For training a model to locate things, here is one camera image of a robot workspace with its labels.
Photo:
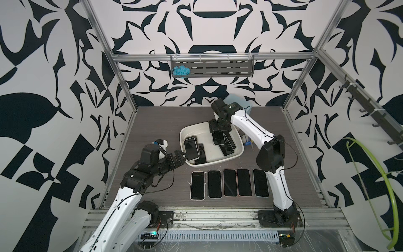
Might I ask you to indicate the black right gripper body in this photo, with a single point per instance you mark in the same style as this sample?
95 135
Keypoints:
218 123

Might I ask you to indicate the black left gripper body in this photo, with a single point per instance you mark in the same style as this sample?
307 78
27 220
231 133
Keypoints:
165 165

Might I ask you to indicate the phone pale blue case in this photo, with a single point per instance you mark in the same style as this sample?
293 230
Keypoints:
218 138

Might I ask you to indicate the phone white case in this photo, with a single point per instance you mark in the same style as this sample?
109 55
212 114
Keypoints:
198 186

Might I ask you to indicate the phone grey case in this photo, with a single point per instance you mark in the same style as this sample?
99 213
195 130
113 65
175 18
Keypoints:
214 184

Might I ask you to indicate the phone dark case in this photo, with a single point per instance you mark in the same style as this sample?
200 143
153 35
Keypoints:
230 183

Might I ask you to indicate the phone pink case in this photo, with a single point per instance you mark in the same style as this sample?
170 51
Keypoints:
244 182
260 183

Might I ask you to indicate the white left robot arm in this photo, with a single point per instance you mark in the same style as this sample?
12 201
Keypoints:
129 215

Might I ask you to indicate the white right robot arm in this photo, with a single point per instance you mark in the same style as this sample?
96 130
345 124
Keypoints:
270 158

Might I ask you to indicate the phone cream case in basin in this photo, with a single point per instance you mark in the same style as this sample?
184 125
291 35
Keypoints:
191 148

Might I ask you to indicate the white storage basin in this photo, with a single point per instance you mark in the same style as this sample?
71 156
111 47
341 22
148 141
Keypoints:
213 153

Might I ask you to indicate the phone dark lying in basin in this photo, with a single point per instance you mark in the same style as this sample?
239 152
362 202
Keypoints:
202 155

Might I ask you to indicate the light blue drawer cabinet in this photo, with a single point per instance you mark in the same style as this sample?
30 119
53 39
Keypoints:
240 100

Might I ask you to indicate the blue crumpled cloth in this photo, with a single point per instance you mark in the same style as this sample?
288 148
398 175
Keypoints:
181 71

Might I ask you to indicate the small electronics board left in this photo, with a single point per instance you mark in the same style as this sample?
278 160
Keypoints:
153 235

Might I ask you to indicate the small electronics board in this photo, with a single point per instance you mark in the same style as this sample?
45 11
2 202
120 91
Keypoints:
286 240
153 235

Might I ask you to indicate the small electronics board right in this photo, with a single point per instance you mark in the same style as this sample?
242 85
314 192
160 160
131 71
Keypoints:
286 240

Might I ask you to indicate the grey slotted wall rack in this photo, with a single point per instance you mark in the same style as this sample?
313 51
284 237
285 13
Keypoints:
211 66

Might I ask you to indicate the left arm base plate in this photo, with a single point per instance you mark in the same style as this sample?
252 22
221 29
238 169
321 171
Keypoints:
164 219

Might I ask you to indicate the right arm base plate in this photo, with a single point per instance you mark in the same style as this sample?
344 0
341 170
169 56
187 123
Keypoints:
278 218

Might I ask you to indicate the dark wall hook rail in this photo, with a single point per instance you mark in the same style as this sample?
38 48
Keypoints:
370 107

